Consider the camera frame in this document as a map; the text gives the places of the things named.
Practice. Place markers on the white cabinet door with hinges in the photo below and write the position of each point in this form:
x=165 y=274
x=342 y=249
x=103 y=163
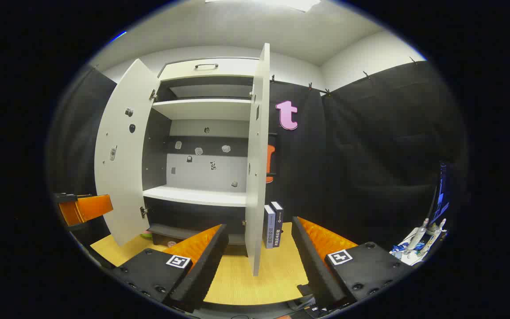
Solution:
x=122 y=177

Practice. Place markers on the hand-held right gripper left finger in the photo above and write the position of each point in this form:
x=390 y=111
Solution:
x=206 y=270

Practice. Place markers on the dark computer monitor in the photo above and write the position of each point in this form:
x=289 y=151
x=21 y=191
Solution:
x=443 y=195

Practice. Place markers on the small green round object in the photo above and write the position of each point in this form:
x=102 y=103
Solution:
x=145 y=234

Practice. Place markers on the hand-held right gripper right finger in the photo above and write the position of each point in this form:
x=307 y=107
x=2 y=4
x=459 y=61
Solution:
x=314 y=266

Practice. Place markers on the white side table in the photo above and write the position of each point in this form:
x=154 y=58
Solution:
x=410 y=261

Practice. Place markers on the black flat device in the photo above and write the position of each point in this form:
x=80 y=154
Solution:
x=304 y=289

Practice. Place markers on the white cabinet drawer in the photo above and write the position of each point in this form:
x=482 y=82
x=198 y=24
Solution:
x=237 y=68

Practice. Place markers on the metal door hinge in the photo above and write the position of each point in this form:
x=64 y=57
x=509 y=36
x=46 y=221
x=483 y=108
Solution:
x=153 y=95
x=143 y=212

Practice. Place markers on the clear spray bottle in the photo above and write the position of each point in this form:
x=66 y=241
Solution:
x=432 y=237
x=416 y=239

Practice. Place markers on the ceiling light panel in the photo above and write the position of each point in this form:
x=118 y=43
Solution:
x=281 y=3

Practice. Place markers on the black backdrop cloth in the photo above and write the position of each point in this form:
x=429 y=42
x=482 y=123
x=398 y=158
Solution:
x=370 y=155

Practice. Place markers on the blue crumpled wrapper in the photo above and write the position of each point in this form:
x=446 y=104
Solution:
x=403 y=249

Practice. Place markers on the white open cabinet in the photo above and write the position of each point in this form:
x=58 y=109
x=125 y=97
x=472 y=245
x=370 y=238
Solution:
x=202 y=108

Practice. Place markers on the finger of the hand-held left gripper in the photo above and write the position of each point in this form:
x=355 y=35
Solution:
x=89 y=208

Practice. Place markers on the dark navy upright box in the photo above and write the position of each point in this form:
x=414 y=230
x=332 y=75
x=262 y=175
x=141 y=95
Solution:
x=278 y=221

